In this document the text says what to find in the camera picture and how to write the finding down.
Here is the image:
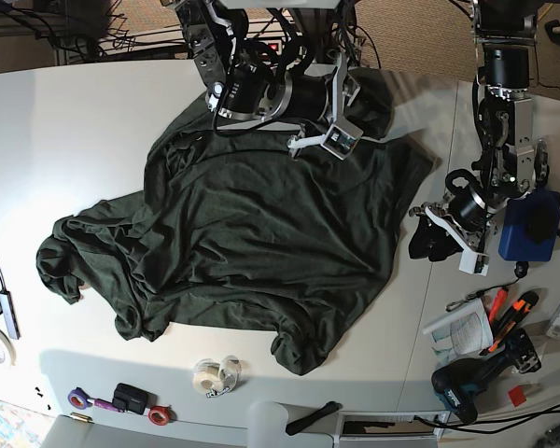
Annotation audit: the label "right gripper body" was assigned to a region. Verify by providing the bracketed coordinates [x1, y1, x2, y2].
[286, 53, 363, 161]

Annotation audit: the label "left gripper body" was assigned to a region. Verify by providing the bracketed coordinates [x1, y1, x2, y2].
[409, 186, 495, 275]

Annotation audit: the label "blue box with black knob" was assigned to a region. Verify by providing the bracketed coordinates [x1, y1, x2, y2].
[497, 138, 560, 281]

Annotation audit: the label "dark green t-shirt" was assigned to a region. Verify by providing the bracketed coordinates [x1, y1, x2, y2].
[36, 68, 432, 376]

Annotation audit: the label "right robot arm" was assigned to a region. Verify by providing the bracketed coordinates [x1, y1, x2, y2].
[162, 1, 363, 160]

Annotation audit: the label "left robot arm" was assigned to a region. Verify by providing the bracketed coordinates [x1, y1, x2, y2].
[408, 1, 549, 275]

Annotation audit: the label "rolled paper sheet with drawing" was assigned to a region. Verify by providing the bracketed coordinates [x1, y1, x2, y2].
[422, 299, 494, 364]

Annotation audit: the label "orange black utility knife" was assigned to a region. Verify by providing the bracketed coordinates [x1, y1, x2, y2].
[479, 290, 539, 357]

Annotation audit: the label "black power strip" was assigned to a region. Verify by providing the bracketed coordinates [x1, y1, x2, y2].
[245, 39, 279, 58]

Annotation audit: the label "red square sticker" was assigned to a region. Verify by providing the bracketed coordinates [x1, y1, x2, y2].
[508, 385, 526, 407]

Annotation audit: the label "clear tape rolls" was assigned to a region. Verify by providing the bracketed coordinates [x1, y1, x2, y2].
[192, 356, 242, 399]

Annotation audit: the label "red tape roll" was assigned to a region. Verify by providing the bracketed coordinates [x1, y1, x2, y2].
[147, 406, 171, 427]

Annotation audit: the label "purple tape roll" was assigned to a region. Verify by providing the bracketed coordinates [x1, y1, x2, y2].
[67, 387, 91, 410]

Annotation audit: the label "grey usb hub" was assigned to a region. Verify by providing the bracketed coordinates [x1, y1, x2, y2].
[0, 290, 20, 340]

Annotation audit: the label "dark teal cordless drill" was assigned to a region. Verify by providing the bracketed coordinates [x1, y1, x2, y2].
[431, 329, 541, 425]

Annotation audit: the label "black strap handle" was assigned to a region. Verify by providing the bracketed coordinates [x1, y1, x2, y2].
[286, 401, 342, 436]

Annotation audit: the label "black action camera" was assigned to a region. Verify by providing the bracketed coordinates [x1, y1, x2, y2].
[112, 383, 149, 415]

